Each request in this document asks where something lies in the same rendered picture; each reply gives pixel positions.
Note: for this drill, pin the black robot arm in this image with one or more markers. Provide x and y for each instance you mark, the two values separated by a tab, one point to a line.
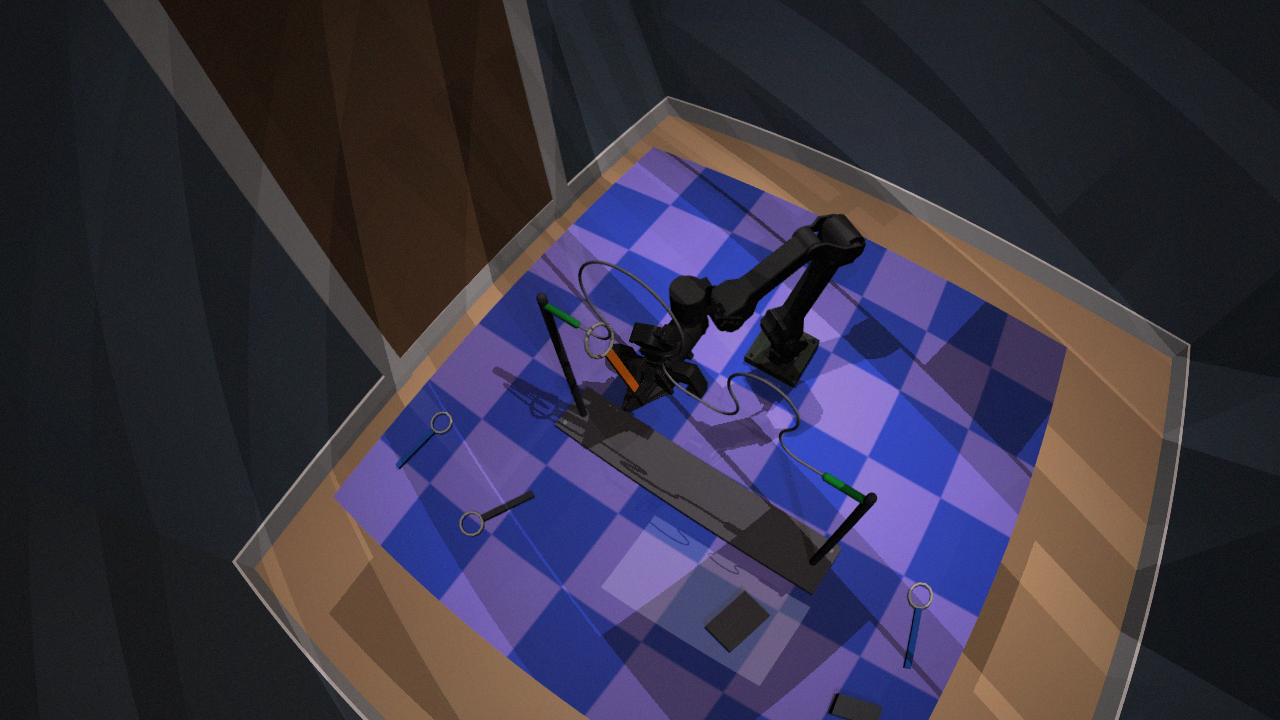
732	303

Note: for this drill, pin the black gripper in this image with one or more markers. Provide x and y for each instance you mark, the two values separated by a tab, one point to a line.
653	382

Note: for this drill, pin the grey loop with orange handle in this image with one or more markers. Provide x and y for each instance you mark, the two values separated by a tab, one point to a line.
612	358

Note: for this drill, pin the blue handle with grey loop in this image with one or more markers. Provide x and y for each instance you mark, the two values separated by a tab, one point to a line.
423	440
915	625

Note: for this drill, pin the black bar handle with beige loop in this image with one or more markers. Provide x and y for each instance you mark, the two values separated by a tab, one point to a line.
494	512

